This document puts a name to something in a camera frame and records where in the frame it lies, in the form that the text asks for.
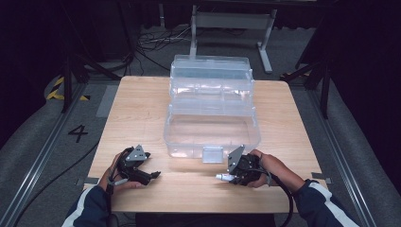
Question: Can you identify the black tripod stand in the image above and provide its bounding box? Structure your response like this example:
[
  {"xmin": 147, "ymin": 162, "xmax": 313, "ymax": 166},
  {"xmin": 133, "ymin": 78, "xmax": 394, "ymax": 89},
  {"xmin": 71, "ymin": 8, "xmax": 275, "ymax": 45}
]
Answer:
[
  {"xmin": 280, "ymin": 60, "xmax": 332, "ymax": 120},
  {"xmin": 61, "ymin": 53, "xmax": 122, "ymax": 114}
]

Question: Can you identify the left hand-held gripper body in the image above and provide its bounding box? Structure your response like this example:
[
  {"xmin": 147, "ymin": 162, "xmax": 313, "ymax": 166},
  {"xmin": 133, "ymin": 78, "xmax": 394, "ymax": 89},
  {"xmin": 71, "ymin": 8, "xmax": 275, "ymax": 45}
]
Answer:
[{"xmin": 116, "ymin": 145, "xmax": 148, "ymax": 183}]

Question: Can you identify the bundle of floor cables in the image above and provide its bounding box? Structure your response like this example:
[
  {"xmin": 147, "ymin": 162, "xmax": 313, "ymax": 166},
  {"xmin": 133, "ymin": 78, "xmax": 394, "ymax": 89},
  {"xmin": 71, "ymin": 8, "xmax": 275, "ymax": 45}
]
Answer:
[{"xmin": 135, "ymin": 25, "xmax": 194, "ymax": 74}]

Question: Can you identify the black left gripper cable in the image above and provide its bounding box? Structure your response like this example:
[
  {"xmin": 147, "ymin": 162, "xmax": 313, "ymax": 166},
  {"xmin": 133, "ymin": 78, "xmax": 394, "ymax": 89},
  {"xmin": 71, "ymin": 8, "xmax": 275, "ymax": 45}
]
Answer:
[{"xmin": 105, "ymin": 148, "xmax": 133, "ymax": 227}]

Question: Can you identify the grey metal stand frame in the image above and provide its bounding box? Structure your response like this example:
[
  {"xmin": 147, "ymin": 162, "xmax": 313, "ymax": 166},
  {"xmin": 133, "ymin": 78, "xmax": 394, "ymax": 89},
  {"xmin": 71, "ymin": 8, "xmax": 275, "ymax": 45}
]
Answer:
[{"xmin": 188, "ymin": 4, "xmax": 278, "ymax": 75}]

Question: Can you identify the black floor cable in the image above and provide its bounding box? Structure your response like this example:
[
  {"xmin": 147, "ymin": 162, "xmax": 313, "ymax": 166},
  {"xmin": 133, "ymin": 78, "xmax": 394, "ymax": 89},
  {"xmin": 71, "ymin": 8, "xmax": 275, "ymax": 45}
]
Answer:
[{"xmin": 12, "ymin": 141, "xmax": 100, "ymax": 227}]

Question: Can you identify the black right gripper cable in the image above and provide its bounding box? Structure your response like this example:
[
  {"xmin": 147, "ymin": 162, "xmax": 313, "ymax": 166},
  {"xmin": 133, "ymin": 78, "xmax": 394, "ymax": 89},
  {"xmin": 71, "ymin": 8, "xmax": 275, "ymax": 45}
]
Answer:
[{"xmin": 252, "ymin": 166, "xmax": 296, "ymax": 227}]

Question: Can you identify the white ointment tube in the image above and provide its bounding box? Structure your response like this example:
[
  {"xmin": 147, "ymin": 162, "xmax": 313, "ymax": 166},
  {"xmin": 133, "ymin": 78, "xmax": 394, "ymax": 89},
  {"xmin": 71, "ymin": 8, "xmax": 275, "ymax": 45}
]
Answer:
[{"xmin": 215, "ymin": 173, "xmax": 236, "ymax": 183}]

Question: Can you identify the grey tape strip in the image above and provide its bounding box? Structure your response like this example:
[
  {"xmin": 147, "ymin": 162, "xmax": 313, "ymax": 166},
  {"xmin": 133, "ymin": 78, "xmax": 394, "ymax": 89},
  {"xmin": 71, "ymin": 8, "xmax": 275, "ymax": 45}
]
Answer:
[
  {"xmin": 311, "ymin": 172, "xmax": 333, "ymax": 185},
  {"xmin": 75, "ymin": 177, "xmax": 100, "ymax": 187}
]

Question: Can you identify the person's right hand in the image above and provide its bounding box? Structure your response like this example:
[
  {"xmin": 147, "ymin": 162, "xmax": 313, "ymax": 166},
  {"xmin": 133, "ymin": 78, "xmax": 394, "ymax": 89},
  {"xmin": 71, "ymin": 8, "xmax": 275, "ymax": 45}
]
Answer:
[{"xmin": 247, "ymin": 148, "xmax": 288, "ymax": 189}]

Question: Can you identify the clear plastic storage box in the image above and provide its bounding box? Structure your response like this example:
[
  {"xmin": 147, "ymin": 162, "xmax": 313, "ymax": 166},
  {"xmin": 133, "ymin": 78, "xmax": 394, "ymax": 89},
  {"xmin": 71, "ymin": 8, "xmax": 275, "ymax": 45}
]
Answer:
[{"xmin": 163, "ymin": 54, "xmax": 262, "ymax": 165}]

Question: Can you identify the grey metal floor rail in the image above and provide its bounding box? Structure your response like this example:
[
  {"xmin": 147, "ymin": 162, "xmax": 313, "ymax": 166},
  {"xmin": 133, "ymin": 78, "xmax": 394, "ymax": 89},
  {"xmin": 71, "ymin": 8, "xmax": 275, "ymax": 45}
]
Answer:
[
  {"xmin": 306, "ymin": 89, "xmax": 377, "ymax": 227},
  {"xmin": 0, "ymin": 83, "xmax": 89, "ymax": 227}
]

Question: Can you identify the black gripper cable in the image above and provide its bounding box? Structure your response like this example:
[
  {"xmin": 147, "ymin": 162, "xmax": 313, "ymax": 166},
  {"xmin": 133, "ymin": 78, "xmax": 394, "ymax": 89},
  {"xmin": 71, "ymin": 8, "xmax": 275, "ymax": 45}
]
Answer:
[
  {"xmin": 252, "ymin": 166, "xmax": 296, "ymax": 227},
  {"xmin": 105, "ymin": 148, "xmax": 133, "ymax": 227}
]

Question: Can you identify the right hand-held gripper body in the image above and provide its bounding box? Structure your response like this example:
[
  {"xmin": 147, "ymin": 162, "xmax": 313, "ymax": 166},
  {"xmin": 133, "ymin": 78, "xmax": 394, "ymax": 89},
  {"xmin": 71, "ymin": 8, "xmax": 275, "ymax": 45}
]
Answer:
[{"xmin": 226, "ymin": 145, "xmax": 263, "ymax": 187}]

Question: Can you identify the person's left hand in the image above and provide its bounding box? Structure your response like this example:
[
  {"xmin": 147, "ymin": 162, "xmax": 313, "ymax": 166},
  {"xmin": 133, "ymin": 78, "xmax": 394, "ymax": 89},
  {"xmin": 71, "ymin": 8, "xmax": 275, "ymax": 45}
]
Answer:
[{"xmin": 97, "ymin": 152, "xmax": 146, "ymax": 193}]

